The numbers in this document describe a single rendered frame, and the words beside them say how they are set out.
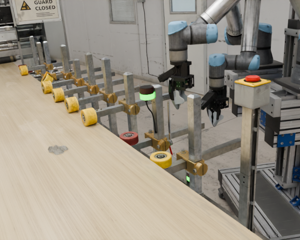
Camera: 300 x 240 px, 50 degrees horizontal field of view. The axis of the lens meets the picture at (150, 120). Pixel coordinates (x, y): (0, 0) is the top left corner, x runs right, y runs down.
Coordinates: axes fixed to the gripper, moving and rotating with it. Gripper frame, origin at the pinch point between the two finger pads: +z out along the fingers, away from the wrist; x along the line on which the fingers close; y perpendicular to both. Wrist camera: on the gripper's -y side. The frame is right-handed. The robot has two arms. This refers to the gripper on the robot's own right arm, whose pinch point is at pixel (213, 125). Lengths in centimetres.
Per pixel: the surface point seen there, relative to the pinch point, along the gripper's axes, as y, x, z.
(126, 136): -49.1, -0.3, -7.8
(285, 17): 219, 127, -31
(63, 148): -75, 5, -8
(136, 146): -45.5, -1.8, -2.3
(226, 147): -16.5, -26.6, -2.2
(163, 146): -36.3, -8.6, -2.0
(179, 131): -22.2, -1.6, -2.9
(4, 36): -56, 250, -35
